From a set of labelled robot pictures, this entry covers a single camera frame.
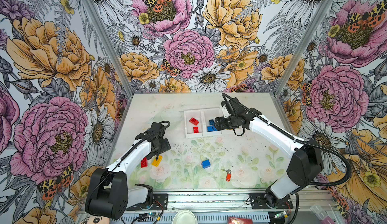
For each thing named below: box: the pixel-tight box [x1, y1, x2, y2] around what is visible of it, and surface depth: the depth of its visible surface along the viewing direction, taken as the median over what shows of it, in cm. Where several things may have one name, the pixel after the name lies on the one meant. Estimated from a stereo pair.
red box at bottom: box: [227, 216, 253, 224], surface depth 67 cm
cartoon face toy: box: [80, 214, 110, 224], surface depth 64 cm
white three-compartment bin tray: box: [183, 106, 235, 139], surface depth 101 cm
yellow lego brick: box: [151, 154, 163, 167], surface depth 87 cm
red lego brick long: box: [188, 117, 200, 126], surface depth 106 cm
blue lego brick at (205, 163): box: [201, 159, 211, 170], surface depth 87 cm
